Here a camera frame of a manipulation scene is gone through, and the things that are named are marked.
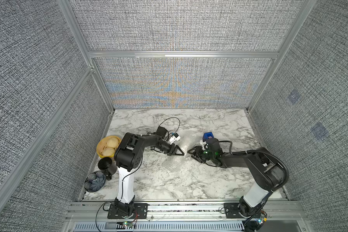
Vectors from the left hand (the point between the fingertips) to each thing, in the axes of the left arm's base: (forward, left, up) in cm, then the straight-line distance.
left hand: (181, 155), depth 92 cm
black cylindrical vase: (-6, +45, +4) cm, 46 cm away
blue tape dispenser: (+11, -18, +5) cm, 22 cm away
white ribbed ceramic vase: (+4, -2, +6) cm, 7 cm away
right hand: (+2, -4, +4) cm, 6 cm away
